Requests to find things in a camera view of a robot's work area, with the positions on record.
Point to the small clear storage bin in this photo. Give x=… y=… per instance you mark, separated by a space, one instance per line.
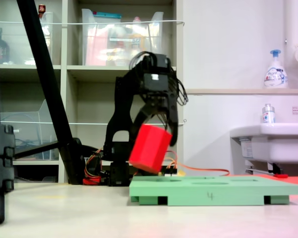
x=51 y=37

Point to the long black tripod leg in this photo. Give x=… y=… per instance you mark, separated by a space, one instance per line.
x=39 y=49

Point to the white sink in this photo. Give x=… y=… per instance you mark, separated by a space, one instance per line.
x=275 y=143

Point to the pink sheet in bin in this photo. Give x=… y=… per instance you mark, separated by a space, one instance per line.
x=95 y=49

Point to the green shape sorter board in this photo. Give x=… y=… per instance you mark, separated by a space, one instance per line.
x=213 y=192

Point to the dark glass bottle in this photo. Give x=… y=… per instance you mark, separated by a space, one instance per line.
x=1 y=49

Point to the notched black stack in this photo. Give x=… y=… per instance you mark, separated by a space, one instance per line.
x=0 y=161

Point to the large clear storage bin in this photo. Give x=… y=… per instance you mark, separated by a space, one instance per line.
x=99 y=49

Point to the red octagonal pillar block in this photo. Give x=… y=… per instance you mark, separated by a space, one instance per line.
x=150 y=148

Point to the small clear sanitizer bottle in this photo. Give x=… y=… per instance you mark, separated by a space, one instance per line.
x=268 y=115

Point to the clear plastic file holder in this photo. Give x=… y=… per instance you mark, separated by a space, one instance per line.
x=27 y=129

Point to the yellow package in bin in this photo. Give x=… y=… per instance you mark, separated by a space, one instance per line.
x=136 y=44

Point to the beige shelf unit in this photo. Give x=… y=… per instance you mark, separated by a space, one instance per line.
x=89 y=74

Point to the short black tripod leg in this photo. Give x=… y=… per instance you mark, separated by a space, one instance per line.
x=34 y=148

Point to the white blue soap pump bottle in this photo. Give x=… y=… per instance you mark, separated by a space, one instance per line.
x=275 y=74

